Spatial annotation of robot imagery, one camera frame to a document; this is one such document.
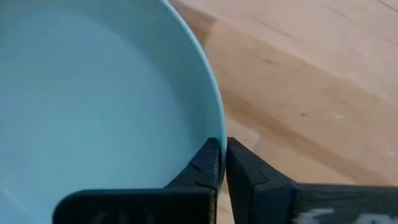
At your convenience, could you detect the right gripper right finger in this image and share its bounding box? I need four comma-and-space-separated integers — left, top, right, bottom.
226, 136, 398, 224

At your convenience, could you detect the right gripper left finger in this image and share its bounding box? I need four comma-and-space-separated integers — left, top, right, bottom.
52, 137, 222, 224

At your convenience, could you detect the light blue plate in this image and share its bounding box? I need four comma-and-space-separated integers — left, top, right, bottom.
0, 0, 228, 224

